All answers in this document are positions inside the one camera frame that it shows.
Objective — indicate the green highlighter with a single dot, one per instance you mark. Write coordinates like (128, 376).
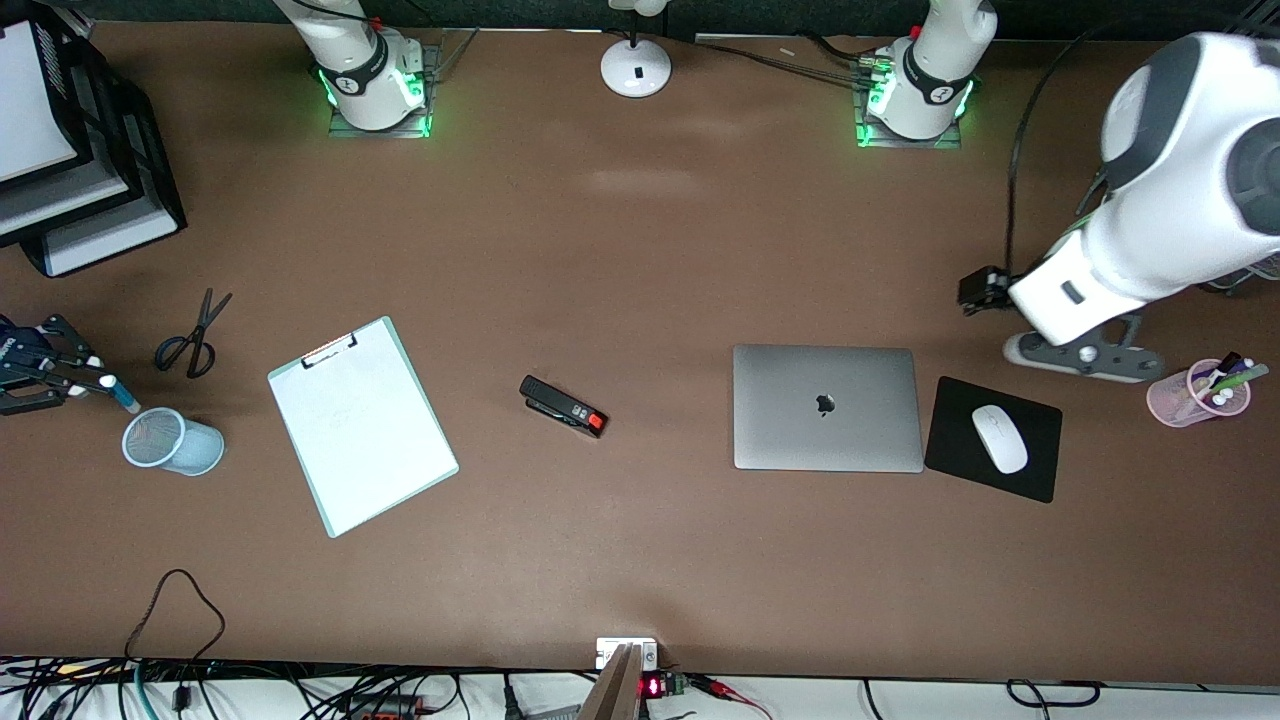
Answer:
(1250, 375)

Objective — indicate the black capped marker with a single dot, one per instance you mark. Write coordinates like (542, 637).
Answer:
(1230, 360)

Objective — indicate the black scissors with blue grips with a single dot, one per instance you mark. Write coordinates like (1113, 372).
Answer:
(200, 338)

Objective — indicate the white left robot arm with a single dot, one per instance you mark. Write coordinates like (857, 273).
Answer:
(1190, 120)

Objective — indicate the small white box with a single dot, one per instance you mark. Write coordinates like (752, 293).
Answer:
(610, 650)

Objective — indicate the light blue mesh pen cup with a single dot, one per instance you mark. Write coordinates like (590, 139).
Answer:
(195, 450)

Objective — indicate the teal clipboard with metal clip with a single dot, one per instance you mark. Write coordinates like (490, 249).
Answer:
(332, 529)

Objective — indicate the black mouse pad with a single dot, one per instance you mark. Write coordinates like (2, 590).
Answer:
(950, 450)

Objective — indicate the purple marker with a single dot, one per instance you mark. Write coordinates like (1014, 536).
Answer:
(1243, 367)

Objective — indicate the wooden post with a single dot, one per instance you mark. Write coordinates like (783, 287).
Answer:
(612, 695)

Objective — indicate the white lamp base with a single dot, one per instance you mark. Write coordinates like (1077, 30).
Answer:
(636, 68)

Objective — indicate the white paper sheet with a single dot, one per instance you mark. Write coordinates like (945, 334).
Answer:
(360, 430)

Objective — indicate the pink mesh pen cup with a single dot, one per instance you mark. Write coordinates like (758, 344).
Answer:
(1170, 400)

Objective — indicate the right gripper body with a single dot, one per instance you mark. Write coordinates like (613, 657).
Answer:
(22, 367)

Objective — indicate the red LED display module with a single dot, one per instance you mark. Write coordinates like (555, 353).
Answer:
(655, 687)

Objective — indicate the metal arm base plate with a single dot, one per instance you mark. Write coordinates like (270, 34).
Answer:
(380, 132)
(910, 143)

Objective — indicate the black stacked letter tray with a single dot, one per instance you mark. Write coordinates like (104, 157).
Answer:
(160, 200)

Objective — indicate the white computer mouse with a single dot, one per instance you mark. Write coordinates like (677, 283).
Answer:
(1000, 440)

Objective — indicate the silver laptop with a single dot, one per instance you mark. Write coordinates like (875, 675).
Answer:
(800, 420)

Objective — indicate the blue marker with clear cap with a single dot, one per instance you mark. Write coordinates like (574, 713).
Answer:
(125, 398)

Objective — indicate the black stapler with red end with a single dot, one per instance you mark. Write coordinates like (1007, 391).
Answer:
(555, 403)

